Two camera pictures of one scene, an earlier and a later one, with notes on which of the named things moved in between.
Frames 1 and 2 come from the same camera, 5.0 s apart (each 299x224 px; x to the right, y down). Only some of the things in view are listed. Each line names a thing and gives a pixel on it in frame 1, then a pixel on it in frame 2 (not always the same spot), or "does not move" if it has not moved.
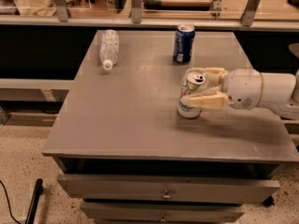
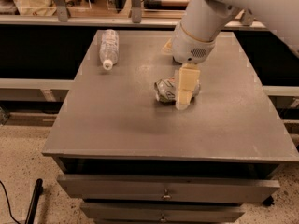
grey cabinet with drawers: (125, 154) does not move
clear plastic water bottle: (108, 48) does not move
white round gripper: (244, 88) -> (188, 48)
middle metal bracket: (135, 4) does not move
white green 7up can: (193, 80) -> (166, 90)
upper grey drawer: (170, 189) does not move
